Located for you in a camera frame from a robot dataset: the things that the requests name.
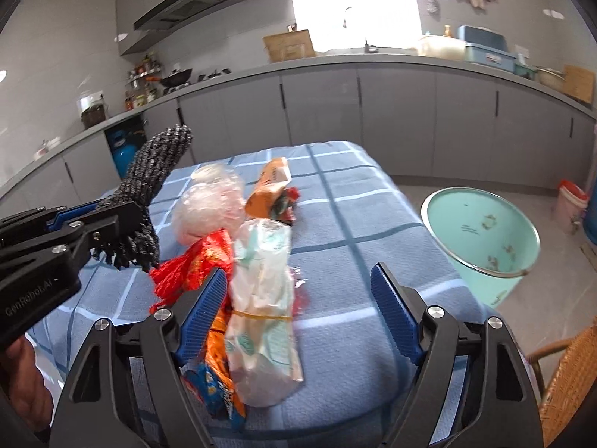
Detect person's left hand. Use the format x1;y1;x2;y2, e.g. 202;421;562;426
1;336;54;433

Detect wooden cutting board right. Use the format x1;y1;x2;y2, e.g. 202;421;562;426
563;65;595;105

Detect black range hood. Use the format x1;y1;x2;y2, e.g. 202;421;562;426
134;0;238;32

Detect mint green enamel basin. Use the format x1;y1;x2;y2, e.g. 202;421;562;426
421;187;540;308

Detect wooden cutting board left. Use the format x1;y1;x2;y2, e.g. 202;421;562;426
263;29;316;63

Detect woven wicker chair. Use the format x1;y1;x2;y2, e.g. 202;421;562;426
527;325;596;447

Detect blue orange snack wrapper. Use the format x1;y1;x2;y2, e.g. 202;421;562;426
182;308;247;432

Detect wooden cutting board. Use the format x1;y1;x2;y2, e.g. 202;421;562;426
263;29;316;63
563;65;595;105

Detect hanging steel scrubber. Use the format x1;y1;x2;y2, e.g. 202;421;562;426
426;0;440;15

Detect blue gas cylinder under counter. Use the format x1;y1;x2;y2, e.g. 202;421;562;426
107;130;145;178

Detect spice rack with bottles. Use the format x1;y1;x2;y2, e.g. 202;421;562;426
125;52;162;110

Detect blue plaid tablecloth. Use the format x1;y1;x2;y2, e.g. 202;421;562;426
29;141;490;447

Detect clear pinkish plastic bag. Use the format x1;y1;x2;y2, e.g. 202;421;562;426
171;163;246;246

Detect orange paper snack pouch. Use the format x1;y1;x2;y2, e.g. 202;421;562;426
245;157;291;218

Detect black wok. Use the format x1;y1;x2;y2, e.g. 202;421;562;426
160;69;192;89

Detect grey kitchen base cabinets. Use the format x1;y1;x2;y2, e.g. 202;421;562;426
1;56;595;215

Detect pink bucket with red liner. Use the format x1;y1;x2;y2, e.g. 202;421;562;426
553;180;588;235

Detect chrome kitchen faucet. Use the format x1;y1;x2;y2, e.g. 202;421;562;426
343;6;379;55

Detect blue dish drainer box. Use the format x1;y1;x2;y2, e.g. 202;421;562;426
457;25;516;73

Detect blue gas cylinder by shelf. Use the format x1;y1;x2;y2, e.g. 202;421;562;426
583;196;597;245

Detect dark rice cooker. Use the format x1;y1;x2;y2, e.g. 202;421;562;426
81;100;106;130

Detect white plastic tub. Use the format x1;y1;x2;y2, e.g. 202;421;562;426
417;34;466;62

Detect white green printed plastic bag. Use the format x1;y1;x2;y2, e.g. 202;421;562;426
225;218;304;408

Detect steel bowl on counter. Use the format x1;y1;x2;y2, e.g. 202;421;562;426
536;67;565;92

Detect red mesh net bag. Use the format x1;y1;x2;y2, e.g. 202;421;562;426
149;228;233;314

